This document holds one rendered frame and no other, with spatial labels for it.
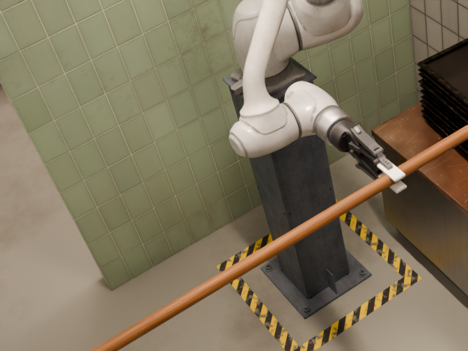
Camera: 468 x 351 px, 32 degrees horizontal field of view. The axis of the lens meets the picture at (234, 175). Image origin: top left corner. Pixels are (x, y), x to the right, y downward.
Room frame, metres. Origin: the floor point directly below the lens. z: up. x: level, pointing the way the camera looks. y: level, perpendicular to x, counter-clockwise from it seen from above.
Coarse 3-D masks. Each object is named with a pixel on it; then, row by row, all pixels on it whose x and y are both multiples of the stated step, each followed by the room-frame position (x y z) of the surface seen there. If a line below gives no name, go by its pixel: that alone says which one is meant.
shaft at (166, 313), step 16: (464, 128) 1.38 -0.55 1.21; (448, 144) 1.35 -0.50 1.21; (416, 160) 1.32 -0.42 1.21; (384, 176) 1.30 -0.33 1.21; (368, 192) 1.28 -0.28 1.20; (336, 208) 1.25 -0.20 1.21; (352, 208) 1.26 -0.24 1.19; (304, 224) 1.24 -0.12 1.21; (320, 224) 1.23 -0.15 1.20; (288, 240) 1.21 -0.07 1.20; (256, 256) 1.19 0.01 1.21; (272, 256) 1.19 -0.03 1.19; (224, 272) 1.17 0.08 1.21; (240, 272) 1.17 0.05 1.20; (208, 288) 1.15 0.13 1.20; (176, 304) 1.13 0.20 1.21; (192, 304) 1.13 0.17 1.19; (144, 320) 1.11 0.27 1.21; (160, 320) 1.11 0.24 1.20; (128, 336) 1.09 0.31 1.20
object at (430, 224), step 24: (408, 120) 2.13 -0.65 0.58; (384, 144) 2.06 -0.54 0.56; (408, 144) 2.01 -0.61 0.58; (432, 144) 1.98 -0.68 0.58; (432, 168) 1.87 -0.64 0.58; (456, 168) 1.84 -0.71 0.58; (384, 192) 2.11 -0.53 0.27; (408, 192) 1.96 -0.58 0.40; (432, 192) 1.83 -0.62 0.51; (456, 192) 1.74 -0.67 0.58; (408, 216) 1.98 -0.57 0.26; (432, 216) 1.84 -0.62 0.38; (456, 216) 1.72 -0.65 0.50; (408, 240) 2.07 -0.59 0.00; (432, 240) 1.85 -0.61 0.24; (456, 240) 1.72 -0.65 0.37; (456, 264) 1.73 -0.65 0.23
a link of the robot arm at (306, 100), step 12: (300, 84) 1.67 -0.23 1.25; (312, 84) 1.67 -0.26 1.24; (288, 96) 1.66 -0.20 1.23; (300, 96) 1.62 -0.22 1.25; (312, 96) 1.61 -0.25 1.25; (324, 96) 1.60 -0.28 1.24; (300, 108) 1.58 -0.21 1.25; (312, 108) 1.57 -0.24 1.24; (324, 108) 1.56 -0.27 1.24; (300, 120) 1.56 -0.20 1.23; (312, 120) 1.55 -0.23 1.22; (300, 132) 1.55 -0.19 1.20; (312, 132) 1.56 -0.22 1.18
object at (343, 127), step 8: (344, 120) 1.50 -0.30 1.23; (336, 128) 1.49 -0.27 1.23; (344, 128) 1.48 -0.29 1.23; (336, 136) 1.47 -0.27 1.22; (344, 136) 1.46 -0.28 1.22; (352, 136) 1.44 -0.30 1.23; (336, 144) 1.46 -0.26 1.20; (344, 144) 1.46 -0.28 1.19; (360, 144) 1.42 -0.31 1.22; (344, 152) 1.46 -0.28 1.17
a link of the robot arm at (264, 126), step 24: (264, 0) 1.71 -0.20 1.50; (264, 24) 1.67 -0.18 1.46; (264, 48) 1.64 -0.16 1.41; (264, 72) 1.62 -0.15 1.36; (264, 96) 1.59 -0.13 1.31; (240, 120) 1.58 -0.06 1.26; (264, 120) 1.54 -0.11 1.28; (288, 120) 1.55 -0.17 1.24; (240, 144) 1.52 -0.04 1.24; (264, 144) 1.51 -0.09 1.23; (288, 144) 1.54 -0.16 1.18
